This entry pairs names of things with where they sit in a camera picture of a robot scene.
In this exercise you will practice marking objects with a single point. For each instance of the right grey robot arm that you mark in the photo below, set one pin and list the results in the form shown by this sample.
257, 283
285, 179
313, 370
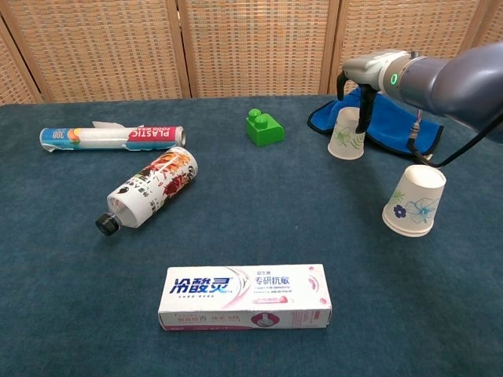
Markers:
452, 82

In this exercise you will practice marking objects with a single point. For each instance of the paper cup green flower print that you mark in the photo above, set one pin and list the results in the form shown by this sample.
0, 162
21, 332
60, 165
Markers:
344, 137

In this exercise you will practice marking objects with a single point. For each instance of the plastic food wrap roll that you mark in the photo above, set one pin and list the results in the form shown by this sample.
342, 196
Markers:
149, 135

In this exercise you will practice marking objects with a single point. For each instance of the blue microfibre cloth black trim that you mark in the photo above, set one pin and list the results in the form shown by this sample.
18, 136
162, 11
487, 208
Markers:
389, 121

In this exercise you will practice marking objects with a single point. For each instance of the plastic bottle floral label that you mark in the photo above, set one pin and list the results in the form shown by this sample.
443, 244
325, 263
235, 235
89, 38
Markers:
157, 184

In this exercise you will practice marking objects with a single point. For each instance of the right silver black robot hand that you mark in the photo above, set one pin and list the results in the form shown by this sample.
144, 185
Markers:
373, 68

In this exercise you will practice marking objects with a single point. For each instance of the paper cup blue flower print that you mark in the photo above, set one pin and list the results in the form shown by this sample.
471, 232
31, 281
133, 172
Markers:
414, 196

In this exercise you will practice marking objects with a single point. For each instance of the woven folding screen panel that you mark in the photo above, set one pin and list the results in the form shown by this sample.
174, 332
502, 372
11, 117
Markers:
98, 47
493, 27
255, 47
12, 78
393, 23

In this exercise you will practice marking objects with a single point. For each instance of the teal felt table cover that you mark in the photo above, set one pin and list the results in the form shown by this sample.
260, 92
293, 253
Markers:
78, 275

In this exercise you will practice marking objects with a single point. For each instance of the green plastic building block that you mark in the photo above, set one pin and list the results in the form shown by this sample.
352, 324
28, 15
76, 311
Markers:
263, 131

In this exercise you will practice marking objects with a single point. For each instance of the white pink toothpaste box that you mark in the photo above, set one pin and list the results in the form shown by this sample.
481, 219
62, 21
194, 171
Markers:
243, 298

